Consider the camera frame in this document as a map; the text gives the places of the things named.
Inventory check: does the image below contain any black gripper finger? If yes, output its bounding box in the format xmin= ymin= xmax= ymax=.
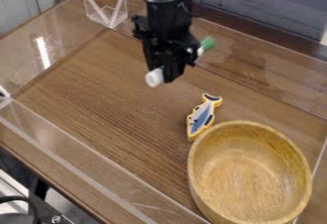
xmin=141 ymin=38 xmax=162 ymax=71
xmin=162 ymin=51 xmax=186 ymax=83

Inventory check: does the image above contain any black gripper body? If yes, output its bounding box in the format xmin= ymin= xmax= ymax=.
xmin=130 ymin=0 xmax=201 ymax=66

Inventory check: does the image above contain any green white marker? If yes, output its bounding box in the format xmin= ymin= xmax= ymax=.
xmin=141 ymin=34 xmax=214 ymax=87

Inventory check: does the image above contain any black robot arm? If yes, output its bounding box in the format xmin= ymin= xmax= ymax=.
xmin=132 ymin=0 xmax=200 ymax=83

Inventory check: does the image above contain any brown wooden bowl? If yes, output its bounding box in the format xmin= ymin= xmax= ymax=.
xmin=188 ymin=121 xmax=312 ymax=224

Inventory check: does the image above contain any yellow blue fish toy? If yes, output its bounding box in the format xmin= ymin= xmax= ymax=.
xmin=186 ymin=93 xmax=222 ymax=142

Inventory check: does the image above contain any clear acrylic front wall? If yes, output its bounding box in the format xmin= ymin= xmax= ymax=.
xmin=0 ymin=98 xmax=209 ymax=224

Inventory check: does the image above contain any black cable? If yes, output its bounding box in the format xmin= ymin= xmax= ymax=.
xmin=0 ymin=196 xmax=45 ymax=224

